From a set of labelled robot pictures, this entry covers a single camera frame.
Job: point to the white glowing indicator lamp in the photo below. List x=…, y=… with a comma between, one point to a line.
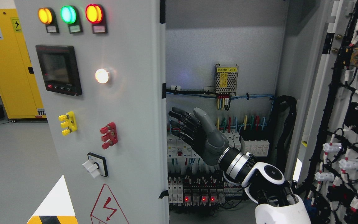
x=102, y=76

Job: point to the red indicator lamp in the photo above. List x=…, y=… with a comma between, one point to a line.
x=95, y=14

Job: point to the red electric hazard sign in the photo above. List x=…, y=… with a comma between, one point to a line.
x=106, y=209

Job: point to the black digital power meter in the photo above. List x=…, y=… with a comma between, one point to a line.
x=59, y=69

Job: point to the white lower breaker row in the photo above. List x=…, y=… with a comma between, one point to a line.
x=175, y=190

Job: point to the white breaker and socket row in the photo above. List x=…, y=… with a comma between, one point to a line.
x=177, y=148

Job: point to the grey cabinet door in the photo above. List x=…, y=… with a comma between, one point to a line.
x=132, y=98
x=319, y=69

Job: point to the black white surge protector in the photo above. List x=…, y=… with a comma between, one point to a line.
x=255, y=142

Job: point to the red terminal block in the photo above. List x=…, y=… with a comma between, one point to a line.
x=109, y=135

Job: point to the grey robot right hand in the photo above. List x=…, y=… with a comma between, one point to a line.
x=197, y=130

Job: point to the yellow safety cabinet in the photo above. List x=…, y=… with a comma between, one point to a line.
x=18, y=88

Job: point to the metal mesh power supply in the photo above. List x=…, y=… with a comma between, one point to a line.
x=225, y=79

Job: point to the black white rotary switch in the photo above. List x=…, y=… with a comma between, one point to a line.
x=96, y=165

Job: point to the yellow indicator lamp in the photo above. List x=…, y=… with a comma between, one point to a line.
x=47, y=16

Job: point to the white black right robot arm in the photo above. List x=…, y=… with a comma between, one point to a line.
x=265, y=185

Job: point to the green indicator lamp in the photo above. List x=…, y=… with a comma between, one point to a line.
x=70, y=16

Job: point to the yellow terminal block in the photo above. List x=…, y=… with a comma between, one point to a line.
x=68, y=123

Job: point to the relay row with red leds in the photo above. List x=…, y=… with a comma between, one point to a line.
x=223, y=194

